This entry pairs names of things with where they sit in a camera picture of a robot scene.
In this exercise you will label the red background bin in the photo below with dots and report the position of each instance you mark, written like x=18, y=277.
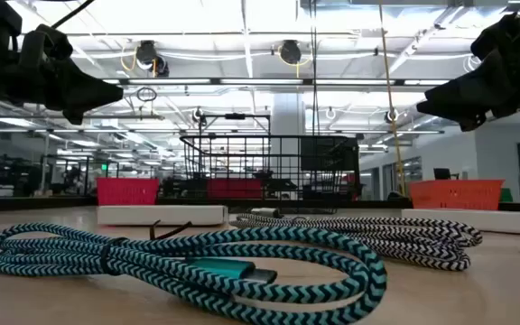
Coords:
x=235, y=188

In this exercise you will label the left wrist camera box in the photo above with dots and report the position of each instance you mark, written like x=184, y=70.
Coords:
x=45, y=45

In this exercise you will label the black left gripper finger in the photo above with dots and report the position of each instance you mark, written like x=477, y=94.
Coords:
x=84, y=88
x=75, y=117

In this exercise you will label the small white rounded box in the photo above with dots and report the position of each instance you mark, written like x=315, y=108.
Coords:
x=264, y=212

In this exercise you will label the plain white box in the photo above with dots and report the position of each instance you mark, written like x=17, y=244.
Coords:
x=160, y=216

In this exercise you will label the long ceiling light bar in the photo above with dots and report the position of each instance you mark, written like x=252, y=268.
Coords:
x=260, y=81

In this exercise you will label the orange plastic basket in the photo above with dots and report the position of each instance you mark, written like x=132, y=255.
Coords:
x=456, y=194

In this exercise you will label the white building column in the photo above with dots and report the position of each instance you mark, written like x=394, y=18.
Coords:
x=287, y=113

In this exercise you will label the red plastic basket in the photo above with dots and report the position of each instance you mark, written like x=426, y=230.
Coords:
x=127, y=192

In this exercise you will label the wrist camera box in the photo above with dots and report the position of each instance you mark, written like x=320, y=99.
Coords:
x=499, y=38
x=45, y=45

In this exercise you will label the white box with green side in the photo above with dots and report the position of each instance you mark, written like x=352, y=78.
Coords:
x=476, y=220

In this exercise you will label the black background office chair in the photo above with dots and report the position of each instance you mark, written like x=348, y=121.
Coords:
x=442, y=173

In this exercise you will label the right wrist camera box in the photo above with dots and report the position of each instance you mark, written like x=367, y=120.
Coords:
x=499, y=38

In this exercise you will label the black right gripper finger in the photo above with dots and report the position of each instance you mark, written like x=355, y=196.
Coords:
x=473, y=124
x=476, y=90

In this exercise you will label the dark background monitor panel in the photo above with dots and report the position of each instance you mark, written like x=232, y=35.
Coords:
x=327, y=153

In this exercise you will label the green background object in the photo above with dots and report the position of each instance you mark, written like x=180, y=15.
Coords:
x=507, y=195

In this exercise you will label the black table edge frame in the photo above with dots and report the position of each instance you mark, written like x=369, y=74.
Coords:
x=39, y=203

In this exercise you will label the black background overhead frame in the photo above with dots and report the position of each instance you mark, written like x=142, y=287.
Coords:
x=235, y=116

